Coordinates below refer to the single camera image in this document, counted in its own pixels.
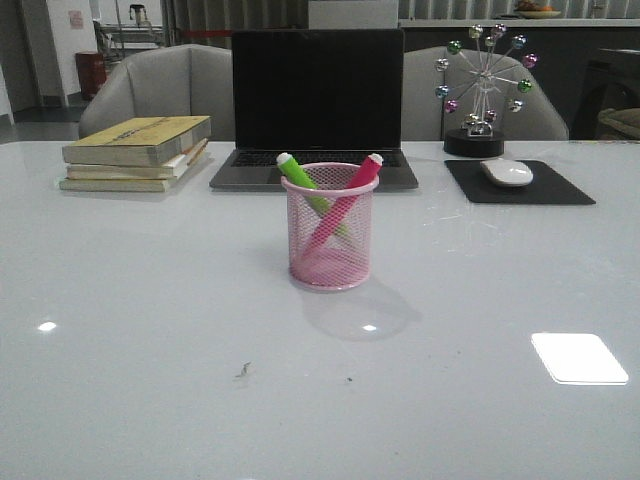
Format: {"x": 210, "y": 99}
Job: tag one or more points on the pink highlighter pen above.
{"x": 366, "y": 174}

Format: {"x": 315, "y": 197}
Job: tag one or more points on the green highlighter pen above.
{"x": 296, "y": 175}

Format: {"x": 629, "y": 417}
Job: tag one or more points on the pink mesh pen holder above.
{"x": 343, "y": 261}

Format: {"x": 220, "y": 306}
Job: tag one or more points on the dark grey laptop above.
{"x": 321, "y": 95}

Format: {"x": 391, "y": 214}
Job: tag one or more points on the middle cream book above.
{"x": 172, "y": 169}

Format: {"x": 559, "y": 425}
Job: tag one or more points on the bottom yellow book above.
{"x": 119, "y": 185}

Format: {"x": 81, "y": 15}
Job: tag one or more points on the yellow book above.
{"x": 140, "y": 141}
{"x": 119, "y": 185}

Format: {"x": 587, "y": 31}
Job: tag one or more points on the right grey armchair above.
{"x": 529, "y": 116}

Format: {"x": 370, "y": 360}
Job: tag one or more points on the grey armchair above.
{"x": 529, "y": 116}
{"x": 183, "y": 80}

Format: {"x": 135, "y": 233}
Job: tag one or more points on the white computer mouse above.
{"x": 507, "y": 173}

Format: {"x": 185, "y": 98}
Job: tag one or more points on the top yellow book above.
{"x": 140, "y": 141}

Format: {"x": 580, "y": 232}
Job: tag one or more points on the left grey armchair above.
{"x": 183, "y": 80}

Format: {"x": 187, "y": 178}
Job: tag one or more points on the ferris wheel desk ornament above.
{"x": 483, "y": 78}

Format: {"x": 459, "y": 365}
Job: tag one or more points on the black mouse pad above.
{"x": 548, "y": 187}

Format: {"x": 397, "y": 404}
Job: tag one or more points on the red trash bin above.
{"x": 91, "y": 73}

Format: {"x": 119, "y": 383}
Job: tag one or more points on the fruit bowl on counter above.
{"x": 533, "y": 10}

